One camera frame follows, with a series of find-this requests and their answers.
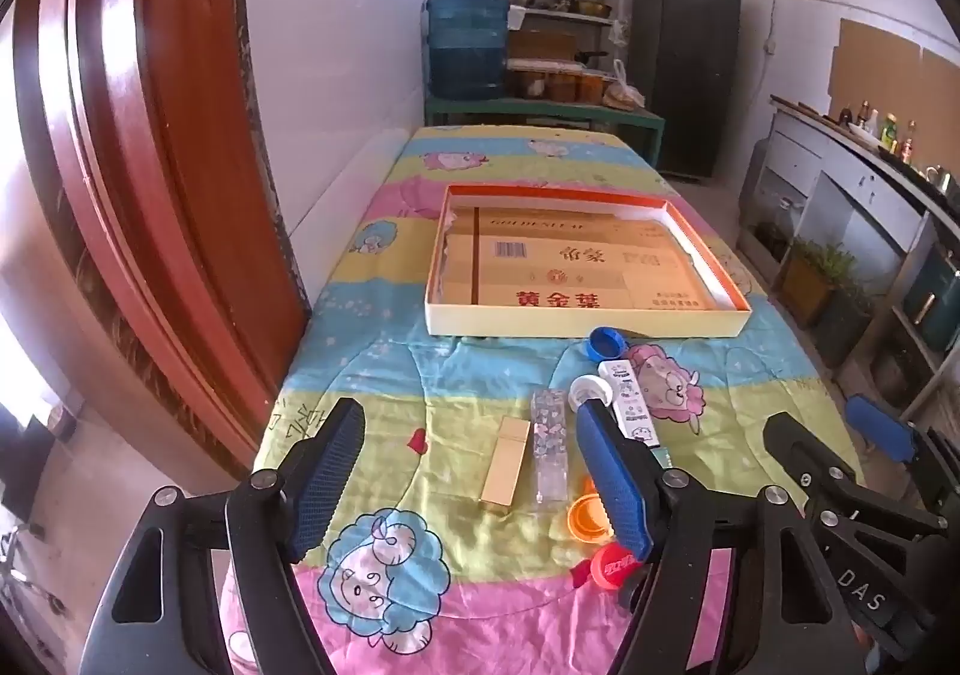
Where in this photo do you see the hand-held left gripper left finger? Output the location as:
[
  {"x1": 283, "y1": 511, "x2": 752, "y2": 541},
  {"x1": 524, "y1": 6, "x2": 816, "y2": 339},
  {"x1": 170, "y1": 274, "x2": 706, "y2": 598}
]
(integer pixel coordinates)
[{"x1": 79, "y1": 397, "x2": 368, "y2": 675}]

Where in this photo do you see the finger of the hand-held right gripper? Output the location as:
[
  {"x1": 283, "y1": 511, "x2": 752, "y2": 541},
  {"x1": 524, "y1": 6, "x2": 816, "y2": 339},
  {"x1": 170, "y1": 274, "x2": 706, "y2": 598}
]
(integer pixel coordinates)
[
  {"x1": 763, "y1": 411, "x2": 950, "y2": 533},
  {"x1": 844, "y1": 394, "x2": 960, "y2": 496}
]

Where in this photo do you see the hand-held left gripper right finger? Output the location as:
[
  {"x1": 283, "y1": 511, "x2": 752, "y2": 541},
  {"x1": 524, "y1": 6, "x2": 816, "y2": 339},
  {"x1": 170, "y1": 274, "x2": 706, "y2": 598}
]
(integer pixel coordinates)
[{"x1": 574, "y1": 401, "x2": 848, "y2": 675}]

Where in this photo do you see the plain orange bottle cap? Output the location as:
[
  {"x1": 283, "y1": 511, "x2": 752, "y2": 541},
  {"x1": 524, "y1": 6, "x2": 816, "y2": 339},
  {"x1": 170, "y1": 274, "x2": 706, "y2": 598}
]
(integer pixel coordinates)
[{"x1": 566, "y1": 495, "x2": 620, "y2": 542}]

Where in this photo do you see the floral clear plastic box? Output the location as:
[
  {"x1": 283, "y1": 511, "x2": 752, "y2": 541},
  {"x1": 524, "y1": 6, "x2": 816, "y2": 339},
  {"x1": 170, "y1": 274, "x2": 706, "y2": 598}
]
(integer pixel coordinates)
[{"x1": 531, "y1": 388, "x2": 569, "y2": 502}]

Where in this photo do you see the red bottle cap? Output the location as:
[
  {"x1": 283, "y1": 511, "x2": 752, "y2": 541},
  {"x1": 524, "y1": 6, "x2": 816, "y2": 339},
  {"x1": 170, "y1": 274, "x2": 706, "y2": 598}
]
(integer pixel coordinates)
[{"x1": 571, "y1": 541, "x2": 638, "y2": 590}]

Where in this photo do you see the white bottle cap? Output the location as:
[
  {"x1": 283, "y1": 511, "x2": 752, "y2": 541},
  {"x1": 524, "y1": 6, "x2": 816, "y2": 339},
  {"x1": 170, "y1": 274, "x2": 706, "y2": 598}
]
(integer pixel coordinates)
[{"x1": 568, "y1": 375, "x2": 614, "y2": 413}]

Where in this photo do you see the gold rectangular box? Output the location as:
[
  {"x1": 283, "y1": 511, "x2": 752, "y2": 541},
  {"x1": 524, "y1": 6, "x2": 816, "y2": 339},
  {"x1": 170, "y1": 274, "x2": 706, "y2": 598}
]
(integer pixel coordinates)
[{"x1": 480, "y1": 418, "x2": 533, "y2": 515}]

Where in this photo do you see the blue bottle cap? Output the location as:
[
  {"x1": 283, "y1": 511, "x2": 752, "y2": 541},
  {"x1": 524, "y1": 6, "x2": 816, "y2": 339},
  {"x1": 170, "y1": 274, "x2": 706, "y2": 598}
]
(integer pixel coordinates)
[{"x1": 587, "y1": 326, "x2": 627, "y2": 361}]

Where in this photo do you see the shallow orange-rimmed cardboard box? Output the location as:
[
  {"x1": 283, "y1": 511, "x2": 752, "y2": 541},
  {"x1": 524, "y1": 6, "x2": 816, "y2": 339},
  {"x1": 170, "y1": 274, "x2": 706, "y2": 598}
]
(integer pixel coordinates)
[{"x1": 424, "y1": 184, "x2": 753, "y2": 340}]

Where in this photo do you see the steel cooking pot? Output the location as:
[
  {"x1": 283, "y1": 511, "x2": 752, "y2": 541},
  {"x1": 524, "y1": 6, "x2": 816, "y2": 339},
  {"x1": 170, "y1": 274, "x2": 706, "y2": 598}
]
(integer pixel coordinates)
[{"x1": 870, "y1": 345, "x2": 923, "y2": 406}]

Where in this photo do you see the potted plant dark planter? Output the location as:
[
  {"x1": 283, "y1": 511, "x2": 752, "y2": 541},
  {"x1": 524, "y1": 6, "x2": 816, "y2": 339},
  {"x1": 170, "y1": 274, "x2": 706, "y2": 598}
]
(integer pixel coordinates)
[{"x1": 817, "y1": 285, "x2": 878, "y2": 368}]

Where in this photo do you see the teal air fryer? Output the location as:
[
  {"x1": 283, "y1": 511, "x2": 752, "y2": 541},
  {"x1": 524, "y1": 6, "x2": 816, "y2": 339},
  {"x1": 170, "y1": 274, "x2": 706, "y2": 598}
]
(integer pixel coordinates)
[{"x1": 900, "y1": 247, "x2": 960, "y2": 353}]

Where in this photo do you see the potted green plant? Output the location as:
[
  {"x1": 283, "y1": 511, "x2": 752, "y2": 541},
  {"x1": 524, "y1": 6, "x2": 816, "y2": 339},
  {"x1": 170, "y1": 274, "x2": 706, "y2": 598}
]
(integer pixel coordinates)
[{"x1": 780, "y1": 236, "x2": 856, "y2": 327}]

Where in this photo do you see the glass jug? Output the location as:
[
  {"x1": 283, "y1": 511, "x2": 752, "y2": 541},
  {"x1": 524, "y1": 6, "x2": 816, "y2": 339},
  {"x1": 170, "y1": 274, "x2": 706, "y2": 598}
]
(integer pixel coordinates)
[{"x1": 757, "y1": 195, "x2": 807, "y2": 256}]

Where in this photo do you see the grey kitchen counter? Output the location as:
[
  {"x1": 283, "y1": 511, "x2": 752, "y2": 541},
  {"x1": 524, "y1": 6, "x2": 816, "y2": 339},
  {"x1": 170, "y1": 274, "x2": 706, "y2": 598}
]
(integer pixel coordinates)
[{"x1": 739, "y1": 94, "x2": 960, "y2": 421}]

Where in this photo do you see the plastic bag of bread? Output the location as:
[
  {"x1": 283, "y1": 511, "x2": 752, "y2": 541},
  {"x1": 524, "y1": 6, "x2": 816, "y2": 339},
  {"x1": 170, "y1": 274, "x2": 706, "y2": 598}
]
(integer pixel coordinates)
[{"x1": 604, "y1": 60, "x2": 646, "y2": 112}]

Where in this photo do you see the red wooden door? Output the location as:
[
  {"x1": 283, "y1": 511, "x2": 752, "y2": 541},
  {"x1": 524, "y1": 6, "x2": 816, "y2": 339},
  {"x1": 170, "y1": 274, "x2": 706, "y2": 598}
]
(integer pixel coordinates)
[{"x1": 0, "y1": 0, "x2": 312, "y2": 473}]

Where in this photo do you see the dark refrigerator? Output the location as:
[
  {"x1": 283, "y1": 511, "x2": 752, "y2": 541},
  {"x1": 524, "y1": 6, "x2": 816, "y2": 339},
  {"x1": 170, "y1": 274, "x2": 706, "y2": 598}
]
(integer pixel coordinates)
[{"x1": 628, "y1": 0, "x2": 743, "y2": 179}]

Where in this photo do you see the brown cardboard box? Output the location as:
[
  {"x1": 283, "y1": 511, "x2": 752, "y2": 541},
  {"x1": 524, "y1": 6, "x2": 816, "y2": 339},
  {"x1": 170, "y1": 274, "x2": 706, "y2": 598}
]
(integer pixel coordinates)
[{"x1": 510, "y1": 30, "x2": 578, "y2": 61}]

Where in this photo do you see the blue water jug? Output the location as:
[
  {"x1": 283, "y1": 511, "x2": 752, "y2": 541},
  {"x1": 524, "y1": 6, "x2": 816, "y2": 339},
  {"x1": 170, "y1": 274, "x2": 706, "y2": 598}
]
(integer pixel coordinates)
[{"x1": 426, "y1": 0, "x2": 512, "y2": 102}]

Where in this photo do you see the cardboard wall panel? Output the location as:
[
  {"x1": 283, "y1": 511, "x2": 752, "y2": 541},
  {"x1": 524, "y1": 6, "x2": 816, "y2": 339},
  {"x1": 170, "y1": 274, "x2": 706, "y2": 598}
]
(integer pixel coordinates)
[{"x1": 827, "y1": 19, "x2": 922, "y2": 121}]

